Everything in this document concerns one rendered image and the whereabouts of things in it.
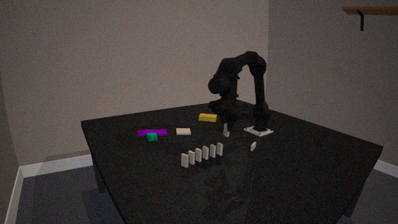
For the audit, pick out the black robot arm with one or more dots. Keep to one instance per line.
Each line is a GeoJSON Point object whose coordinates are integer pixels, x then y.
{"type": "Point", "coordinates": [226, 78]}

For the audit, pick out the yellow rectangular block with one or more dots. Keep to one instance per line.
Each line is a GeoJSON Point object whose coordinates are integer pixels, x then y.
{"type": "Point", "coordinates": [208, 117]}

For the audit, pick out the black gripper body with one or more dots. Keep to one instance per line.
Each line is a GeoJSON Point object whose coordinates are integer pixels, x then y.
{"type": "Point", "coordinates": [239, 113]}

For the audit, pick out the purple rectangular block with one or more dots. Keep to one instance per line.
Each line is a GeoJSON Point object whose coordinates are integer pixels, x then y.
{"type": "Point", "coordinates": [159, 132]}

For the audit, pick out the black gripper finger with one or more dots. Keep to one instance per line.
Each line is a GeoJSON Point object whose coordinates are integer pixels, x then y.
{"type": "Point", "coordinates": [231, 122]}
{"type": "Point", "coordinates": [223, 117]}

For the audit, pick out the small green block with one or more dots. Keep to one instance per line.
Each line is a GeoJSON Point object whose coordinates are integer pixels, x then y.
{"type": "Point", "coordinates": [151, 136]}

